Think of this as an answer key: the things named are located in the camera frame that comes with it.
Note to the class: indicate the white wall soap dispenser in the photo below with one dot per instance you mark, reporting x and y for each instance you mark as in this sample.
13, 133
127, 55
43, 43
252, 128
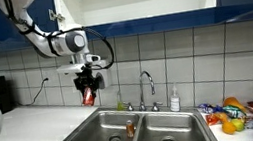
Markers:
106, 78

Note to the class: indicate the stainless steel double sink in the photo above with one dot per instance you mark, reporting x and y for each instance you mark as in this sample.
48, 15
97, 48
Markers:
182, 129

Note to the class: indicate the clear pump soap bottle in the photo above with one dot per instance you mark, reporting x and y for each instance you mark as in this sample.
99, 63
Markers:
175, 102

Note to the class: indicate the green dish soap bottle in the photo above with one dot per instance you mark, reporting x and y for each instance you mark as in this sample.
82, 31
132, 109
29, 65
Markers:
120, 104

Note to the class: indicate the white wall outlet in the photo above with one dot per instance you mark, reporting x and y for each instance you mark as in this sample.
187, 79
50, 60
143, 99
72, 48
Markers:
45, 76

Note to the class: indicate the orange squash toy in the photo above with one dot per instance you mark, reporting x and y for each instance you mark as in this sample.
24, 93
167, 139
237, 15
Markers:
233, 102

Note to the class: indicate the green snack bag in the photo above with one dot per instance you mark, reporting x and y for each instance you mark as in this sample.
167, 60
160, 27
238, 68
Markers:
233, 111

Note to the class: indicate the metal cabinet hinge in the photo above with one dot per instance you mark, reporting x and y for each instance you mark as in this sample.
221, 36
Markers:
56, 16

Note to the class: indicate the green apple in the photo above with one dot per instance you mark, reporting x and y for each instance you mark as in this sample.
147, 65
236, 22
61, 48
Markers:
238, 125

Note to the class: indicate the crumpled silver foil wrapper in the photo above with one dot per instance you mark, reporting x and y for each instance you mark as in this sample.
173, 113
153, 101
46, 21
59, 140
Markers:
251, 122

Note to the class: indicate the red snack bag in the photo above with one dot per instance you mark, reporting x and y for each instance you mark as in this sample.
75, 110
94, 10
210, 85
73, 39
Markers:
212, 119

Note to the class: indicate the chrome gooseneck faucet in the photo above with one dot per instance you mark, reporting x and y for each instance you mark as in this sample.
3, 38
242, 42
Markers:
141, 91

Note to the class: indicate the orange soda can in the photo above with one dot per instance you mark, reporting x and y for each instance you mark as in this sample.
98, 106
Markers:
130, 129

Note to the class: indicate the round orange fruit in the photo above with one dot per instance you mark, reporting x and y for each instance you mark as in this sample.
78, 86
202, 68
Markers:
228, 128

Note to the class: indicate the blue snack bag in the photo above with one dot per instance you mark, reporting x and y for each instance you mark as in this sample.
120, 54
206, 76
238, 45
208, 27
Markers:
208, 107

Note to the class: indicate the red soda can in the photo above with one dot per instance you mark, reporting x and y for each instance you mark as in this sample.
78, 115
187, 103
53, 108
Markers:
88, 98

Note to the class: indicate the open cabinet with white interior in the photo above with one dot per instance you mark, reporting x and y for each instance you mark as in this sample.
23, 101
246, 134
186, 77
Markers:
144, 8

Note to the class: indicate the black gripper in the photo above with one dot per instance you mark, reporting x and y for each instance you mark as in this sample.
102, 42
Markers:
84, 77

